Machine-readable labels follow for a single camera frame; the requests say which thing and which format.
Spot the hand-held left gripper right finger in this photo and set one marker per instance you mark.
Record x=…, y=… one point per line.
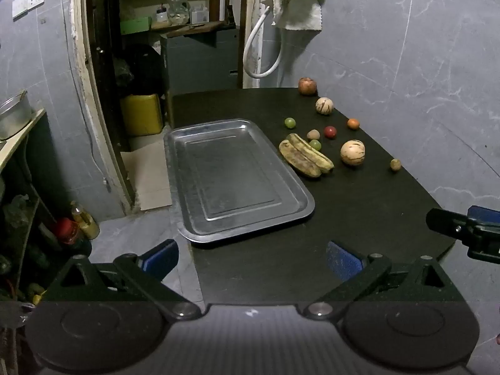
x=342, y=259

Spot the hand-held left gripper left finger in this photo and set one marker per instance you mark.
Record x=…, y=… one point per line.
x=162, y=259

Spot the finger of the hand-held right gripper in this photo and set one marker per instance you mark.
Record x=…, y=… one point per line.
x=484, y=214
x=445, y=220

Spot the small brown fruit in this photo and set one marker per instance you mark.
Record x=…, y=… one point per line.
x=395, y=165
x=313, y=134

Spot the overripe spotted banana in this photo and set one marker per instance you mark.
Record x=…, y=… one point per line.
x=297, y=160
x=318, y=160

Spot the pale spotted pepino melon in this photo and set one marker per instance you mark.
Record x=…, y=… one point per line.
x=352, y=152

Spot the metal tray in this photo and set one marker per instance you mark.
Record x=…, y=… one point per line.
x=234, y=179

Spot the green grape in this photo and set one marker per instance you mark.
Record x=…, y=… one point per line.
x=290, y=123
x=315, y=145

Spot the red tomato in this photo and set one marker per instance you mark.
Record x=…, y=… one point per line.
x=330, y=132

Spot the small orange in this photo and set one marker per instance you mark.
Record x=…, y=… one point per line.
x=353, y=124

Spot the striped pepino melon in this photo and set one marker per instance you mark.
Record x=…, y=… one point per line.
x=324, y=106

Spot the cardboard sheet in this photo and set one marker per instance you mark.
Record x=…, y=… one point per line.
x=152, y=179

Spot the yellow oil bottle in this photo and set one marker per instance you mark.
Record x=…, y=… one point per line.
x=88, y=224

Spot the red-lid jar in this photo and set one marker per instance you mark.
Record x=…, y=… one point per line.
x=66, y=229

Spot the yellow jerrycan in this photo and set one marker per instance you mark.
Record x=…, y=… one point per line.
x=140, y=115

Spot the red pomegranate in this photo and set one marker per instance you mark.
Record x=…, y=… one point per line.
x=307, y=86

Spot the kitchen counter with shelves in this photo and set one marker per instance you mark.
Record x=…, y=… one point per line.
x=19, y=145

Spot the grey cabinet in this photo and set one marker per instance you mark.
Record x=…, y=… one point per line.
x=199, y=62

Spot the metal pot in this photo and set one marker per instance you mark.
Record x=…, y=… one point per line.
x=13, y=119

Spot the wooden board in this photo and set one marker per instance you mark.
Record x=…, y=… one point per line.
x=195, y=27

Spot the green box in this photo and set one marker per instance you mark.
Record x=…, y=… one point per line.
x=134, y=26

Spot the small white box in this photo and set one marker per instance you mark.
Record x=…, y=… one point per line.
x=199, y=15

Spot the clear plastic bag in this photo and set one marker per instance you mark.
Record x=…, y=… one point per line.
x=178, y=11

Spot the white cloth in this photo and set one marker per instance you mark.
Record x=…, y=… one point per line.
x=300, y=13

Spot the white wall switch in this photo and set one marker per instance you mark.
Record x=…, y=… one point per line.
x=28, y=0

